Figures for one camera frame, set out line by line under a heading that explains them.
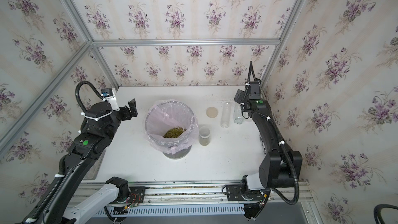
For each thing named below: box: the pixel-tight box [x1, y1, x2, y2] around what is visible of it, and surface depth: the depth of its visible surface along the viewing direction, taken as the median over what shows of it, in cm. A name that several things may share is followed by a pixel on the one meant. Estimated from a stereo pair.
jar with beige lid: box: [233, 104, 244, 125], surface depth 99 cm
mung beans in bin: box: [162, 126, 187, 138], surface depth 94 cm
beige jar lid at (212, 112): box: [206, 106, 219, 119], surface depth 107 cm
